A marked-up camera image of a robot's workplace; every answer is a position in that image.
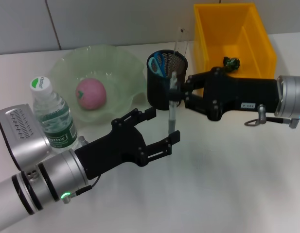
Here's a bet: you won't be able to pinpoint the clear plastic ruler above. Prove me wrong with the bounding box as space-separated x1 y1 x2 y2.
174 27 189 73

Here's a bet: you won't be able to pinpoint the green wavy glass fruit bowl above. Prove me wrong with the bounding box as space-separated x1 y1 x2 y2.
50 44 147 126

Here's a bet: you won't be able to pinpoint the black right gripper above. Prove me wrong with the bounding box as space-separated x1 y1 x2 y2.
169 67 280 121

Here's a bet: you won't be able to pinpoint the black mesh pen holder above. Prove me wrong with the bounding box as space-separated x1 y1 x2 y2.
146 49 189 111

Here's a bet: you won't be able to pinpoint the grey transparent pen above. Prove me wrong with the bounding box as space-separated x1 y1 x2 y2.
168 72 179 137

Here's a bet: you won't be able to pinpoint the green plastic wrapper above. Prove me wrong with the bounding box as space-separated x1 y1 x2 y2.
222 56 240 73

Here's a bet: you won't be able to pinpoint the pink toy peach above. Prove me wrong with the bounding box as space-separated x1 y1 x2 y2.
75 78 107 110

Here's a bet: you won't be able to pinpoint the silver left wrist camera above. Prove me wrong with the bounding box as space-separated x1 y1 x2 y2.
0 103 53 172

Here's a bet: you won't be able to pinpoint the left arm cable with plug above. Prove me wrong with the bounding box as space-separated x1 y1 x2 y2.
61 135 102 204

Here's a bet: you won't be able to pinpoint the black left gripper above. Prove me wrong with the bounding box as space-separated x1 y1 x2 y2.
74 107 181 181

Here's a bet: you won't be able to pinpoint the yellow plastic bin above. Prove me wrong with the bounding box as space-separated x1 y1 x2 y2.
193 2 278 107

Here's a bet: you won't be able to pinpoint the blue scissors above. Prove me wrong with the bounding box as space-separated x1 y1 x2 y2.
148 51 171 98

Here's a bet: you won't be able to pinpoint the right arm cable with plug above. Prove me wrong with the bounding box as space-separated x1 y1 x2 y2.
244 104 300 129

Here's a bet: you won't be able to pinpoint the arm cable with plug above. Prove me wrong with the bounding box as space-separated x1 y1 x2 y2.
244 104 300 129
61 135 102 204

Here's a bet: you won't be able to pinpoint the clear green-label water bottle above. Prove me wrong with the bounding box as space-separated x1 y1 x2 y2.
30 76 79 155

